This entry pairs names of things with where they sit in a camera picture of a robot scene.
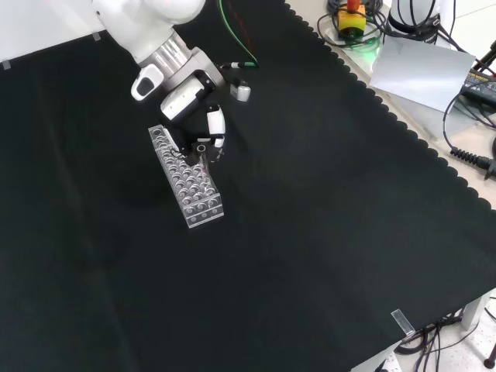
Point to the white cylindrical base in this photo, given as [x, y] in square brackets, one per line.
[412, 17]

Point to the pale board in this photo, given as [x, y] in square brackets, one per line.
[422, 73]

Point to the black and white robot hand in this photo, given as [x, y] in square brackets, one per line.
[182, 102]

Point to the black bench cloth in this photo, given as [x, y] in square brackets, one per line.
[271, 217]

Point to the black power adapter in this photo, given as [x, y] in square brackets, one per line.
[480, 85]

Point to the clear tape strip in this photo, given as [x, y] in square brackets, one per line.
[6, 64]
[403, 321]
[97, 36]

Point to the clear plastic test tube rack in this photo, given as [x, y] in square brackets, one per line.
[186, 186]

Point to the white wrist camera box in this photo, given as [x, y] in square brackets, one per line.
[242, 91]

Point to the white table leg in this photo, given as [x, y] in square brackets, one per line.
[474, 312]

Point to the clear glass test tube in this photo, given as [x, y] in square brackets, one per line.
[203, 159]

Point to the yellow stop button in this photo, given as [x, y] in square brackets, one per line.
[352, 21]

